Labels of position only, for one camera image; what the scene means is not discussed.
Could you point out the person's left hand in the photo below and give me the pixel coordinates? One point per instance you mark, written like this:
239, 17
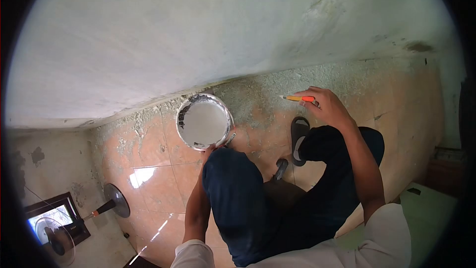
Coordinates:
208, 153

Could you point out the person's right hand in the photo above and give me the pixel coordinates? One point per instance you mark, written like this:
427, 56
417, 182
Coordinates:
331, 110

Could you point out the person's right thumb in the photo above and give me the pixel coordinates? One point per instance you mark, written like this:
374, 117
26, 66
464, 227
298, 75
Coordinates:
310, 105

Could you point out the person's right fingers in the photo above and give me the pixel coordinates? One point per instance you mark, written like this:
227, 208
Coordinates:
309, 90

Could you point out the person's left fingers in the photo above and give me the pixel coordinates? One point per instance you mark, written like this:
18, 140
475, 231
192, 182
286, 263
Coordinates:
210, 148

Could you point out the orange utility knife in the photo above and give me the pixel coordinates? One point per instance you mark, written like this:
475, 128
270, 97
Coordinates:
304, 98

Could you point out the white paint bucket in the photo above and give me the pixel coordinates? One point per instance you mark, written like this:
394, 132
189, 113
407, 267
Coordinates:
202, 123

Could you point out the person's legs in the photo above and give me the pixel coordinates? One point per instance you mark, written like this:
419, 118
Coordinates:
241, 201

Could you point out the standing fan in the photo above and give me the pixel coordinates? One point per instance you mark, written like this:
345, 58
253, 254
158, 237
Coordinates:
111, 204

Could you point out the person's body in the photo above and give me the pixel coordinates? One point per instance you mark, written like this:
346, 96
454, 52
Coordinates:
379, 242

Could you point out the dark framed window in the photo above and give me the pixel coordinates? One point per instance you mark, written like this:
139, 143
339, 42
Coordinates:
55, 214

